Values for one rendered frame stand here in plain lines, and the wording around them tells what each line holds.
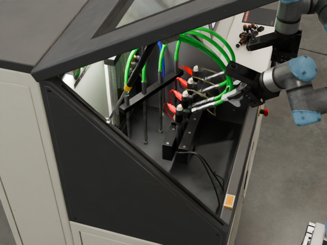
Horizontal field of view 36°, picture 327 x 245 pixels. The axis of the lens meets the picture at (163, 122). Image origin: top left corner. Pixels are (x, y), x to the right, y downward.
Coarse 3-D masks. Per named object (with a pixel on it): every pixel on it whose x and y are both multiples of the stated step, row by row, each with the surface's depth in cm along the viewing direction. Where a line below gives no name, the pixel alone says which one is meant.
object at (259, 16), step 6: (246, 12) 255; (252, 12) 255; (258, 12) 255; (264, 12) 255; (270, 12) 255; (276, 12) 255; (246, 18) 250; (252, 18) 250; (258, 18) 250; (264, 18) 250; (270, 18) 250; (258, 24) 247; (264, 24) 246; (270, 24) 246
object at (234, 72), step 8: (232, 64) 155; (240, 64) 155; (224, 72) 156; (232, 72) 154; (240, 72) 154; (248, 72) 154; (256, 72) 154; (240, 80) 154; (248, 80) 153; (256, 80) 152
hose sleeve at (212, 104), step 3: (213, 102) 171; (201, 105) 174; (204, 105) 173; (207, 105) 172; (210, 105) 172; (213, 105) 171; (216, 105) 171; (198, 108) 175; (201, 108) 174; (204, 108) 173; (207, 108) 173; (198, 111) 175
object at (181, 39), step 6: (180, 36) 158; (186, 42) 157; (192, 42) 157; (138, 48) 165; (198, 48) 158; (204, 48) 158; (132, 54) 167; (210, 54) 158; (216, 60) 159; (126, 66) 172; (222, 66) 159; (126, 72) 173; (126, 78) 175; (228, 78) 162; (216, 102) 171; (222, 102) 169
